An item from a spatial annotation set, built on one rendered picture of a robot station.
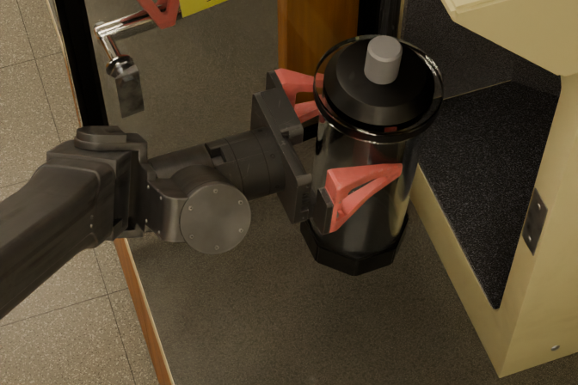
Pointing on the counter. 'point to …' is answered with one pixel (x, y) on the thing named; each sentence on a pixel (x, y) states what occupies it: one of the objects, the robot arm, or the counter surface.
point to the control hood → (513, 1)
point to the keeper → (534, 222)
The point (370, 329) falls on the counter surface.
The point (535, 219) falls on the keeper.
